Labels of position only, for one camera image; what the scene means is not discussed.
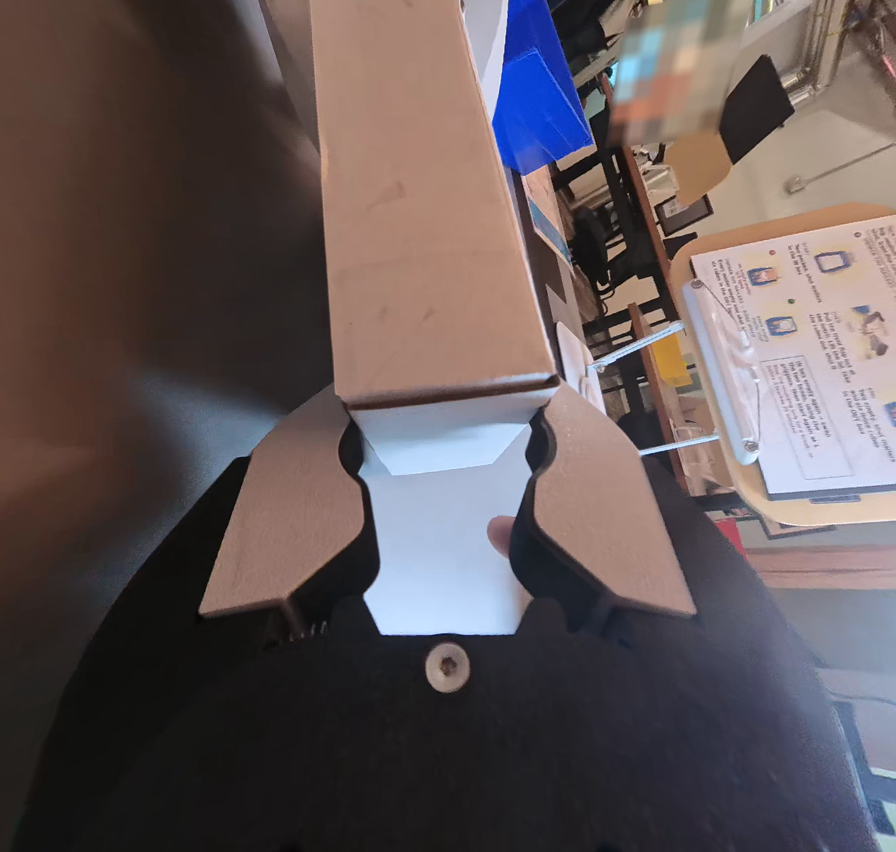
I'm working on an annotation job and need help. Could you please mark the blue white printed card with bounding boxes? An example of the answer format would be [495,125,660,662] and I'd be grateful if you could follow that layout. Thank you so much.
[528,194,573,259]

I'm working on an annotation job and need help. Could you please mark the white wire document stand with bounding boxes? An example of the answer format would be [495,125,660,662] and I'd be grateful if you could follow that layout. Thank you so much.
[556,278,764,468]

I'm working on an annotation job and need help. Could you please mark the light wooden side table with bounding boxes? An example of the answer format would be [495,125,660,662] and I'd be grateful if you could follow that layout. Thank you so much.
[668,203,896,525]

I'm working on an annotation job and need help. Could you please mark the printed instruction sheet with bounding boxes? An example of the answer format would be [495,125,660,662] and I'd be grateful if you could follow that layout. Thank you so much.
[689,215,896,499]

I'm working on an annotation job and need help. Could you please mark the blue plastic bin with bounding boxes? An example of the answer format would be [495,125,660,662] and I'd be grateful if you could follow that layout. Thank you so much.
[492,0,597,173]

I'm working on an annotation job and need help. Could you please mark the white cardboard box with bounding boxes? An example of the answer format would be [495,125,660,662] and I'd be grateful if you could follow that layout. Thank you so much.
[308,0,562,478]

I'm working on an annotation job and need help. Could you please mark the black and tan chair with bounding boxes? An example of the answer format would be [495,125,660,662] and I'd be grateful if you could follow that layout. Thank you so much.
[664,54,797,207]

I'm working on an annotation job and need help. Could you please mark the yellow box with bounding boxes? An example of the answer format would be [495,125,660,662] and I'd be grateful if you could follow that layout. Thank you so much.
[650,337,695,385]

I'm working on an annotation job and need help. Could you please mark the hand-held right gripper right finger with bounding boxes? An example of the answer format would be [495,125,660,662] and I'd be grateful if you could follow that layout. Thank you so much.
[510,379,699,618]

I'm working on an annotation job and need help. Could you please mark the silver metal pipes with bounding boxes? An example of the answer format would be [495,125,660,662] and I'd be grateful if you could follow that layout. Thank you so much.
[777,0,896,107]

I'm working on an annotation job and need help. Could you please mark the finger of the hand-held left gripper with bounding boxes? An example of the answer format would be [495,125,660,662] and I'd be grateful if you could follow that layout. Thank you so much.
[448,0,513,109]
[256,0,327,151]

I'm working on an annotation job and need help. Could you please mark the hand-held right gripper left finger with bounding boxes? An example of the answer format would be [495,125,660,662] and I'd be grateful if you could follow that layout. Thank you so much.
[198,384,382,622]

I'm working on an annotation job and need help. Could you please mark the black office chair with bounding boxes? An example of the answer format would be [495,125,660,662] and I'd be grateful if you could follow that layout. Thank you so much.
[573,207,611,296]

